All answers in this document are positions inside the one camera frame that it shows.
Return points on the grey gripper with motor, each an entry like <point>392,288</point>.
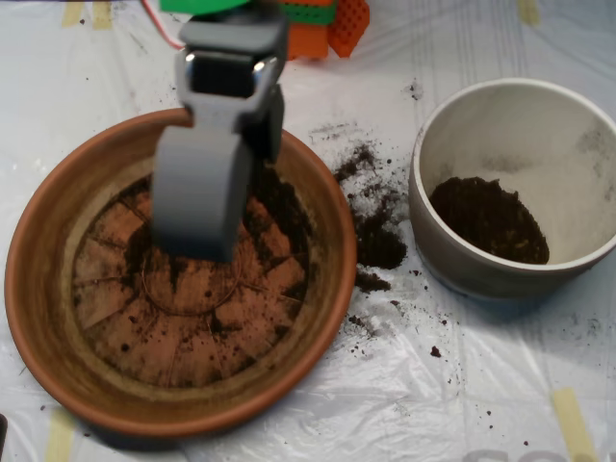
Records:
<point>220,77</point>

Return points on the dark soil heap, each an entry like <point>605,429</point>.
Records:
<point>284,207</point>

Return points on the dark soil layer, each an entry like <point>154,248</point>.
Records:
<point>481,226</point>

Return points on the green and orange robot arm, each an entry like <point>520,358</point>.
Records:
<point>313,33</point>

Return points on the spilled dark soil patch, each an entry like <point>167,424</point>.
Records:
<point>380,250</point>

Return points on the terracotta plant pot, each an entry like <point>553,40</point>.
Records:
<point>43,298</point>

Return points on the white ceramic pot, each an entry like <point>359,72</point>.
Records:
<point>462,279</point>

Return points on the beige masking tape strip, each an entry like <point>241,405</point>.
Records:
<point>72,14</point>
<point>572,423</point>
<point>60,438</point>
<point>528,12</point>
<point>102,17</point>

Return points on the clear plastic sheet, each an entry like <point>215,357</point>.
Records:
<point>481,385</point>

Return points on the dark object at edge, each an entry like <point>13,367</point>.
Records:
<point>3,433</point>

